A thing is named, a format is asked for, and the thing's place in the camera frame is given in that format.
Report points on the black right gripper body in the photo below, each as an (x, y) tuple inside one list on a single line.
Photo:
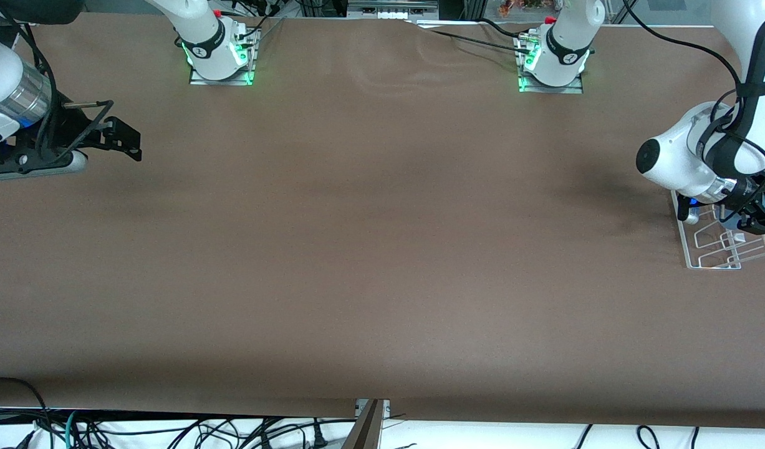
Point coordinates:
[(63, 132)]

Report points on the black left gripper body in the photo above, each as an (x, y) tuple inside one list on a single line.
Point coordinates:
[(745, 194)]

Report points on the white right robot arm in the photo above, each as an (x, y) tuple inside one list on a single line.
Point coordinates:
[(2, 68)]

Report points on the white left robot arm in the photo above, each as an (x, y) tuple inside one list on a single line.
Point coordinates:
[(675, 156)]

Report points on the orange flower decoration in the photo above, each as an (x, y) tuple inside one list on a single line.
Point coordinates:
[(525, 5)]

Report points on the white power strip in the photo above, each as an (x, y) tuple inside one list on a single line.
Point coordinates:
[(391, 14)]

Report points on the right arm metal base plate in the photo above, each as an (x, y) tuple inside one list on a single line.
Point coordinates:
[(223, 81)]

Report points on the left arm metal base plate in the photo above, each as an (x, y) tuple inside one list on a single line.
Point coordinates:
[(553, 89)]

